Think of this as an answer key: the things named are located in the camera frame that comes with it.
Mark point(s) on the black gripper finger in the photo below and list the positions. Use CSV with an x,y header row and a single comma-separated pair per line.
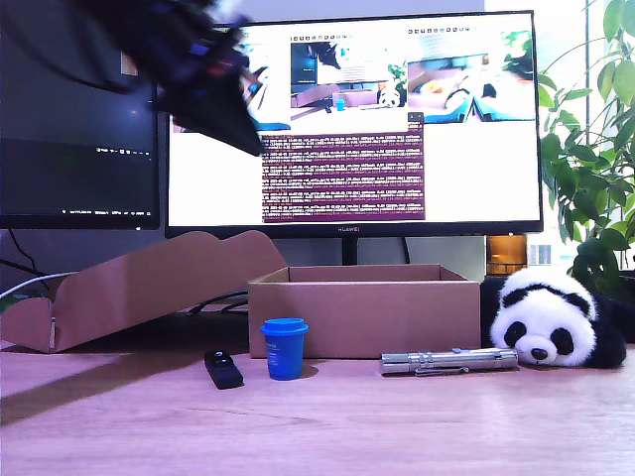
x,y
218,114

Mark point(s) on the leaning cardboard mailer box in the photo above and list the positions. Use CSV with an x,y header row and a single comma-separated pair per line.
x,y
149,282

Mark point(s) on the open square cardboard box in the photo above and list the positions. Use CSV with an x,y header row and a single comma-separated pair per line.
x,y
362,317

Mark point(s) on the dark computer monitor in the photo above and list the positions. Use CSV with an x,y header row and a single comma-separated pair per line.
x,y
59,163

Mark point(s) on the black flat stand base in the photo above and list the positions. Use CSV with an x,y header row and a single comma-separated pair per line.
x,y
198,332

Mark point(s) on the small blue lidded cup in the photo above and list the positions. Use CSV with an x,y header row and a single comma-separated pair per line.
x,y
284,349

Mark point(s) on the small black remote stick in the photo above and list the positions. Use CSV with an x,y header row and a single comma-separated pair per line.
x,y
223,369

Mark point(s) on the bright Huawei computer monitor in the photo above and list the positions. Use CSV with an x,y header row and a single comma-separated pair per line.
x,y
471,173

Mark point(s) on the silver metal flashlight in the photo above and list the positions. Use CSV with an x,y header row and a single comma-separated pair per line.
x,y
446,361

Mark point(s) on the panda plush toy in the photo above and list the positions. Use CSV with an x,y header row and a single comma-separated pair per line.
x,y
541,317

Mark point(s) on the green leafy houseplant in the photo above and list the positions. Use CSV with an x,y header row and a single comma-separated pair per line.
x,y
595,253

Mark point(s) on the black plant pot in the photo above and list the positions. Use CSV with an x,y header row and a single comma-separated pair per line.
x,y
622,317

